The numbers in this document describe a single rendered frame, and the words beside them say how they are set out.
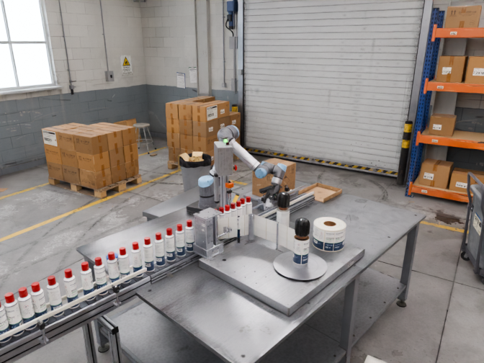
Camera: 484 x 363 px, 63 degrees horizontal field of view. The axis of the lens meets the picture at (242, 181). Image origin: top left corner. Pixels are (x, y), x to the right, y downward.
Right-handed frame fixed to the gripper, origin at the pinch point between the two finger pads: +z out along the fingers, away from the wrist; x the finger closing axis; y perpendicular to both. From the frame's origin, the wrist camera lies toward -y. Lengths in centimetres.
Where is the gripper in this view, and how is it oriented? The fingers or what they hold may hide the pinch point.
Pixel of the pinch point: (264, 208)
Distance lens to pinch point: 292.2
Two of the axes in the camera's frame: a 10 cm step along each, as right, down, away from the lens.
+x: 5.9, 2.6, 7.6
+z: -3.4, 9.4, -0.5
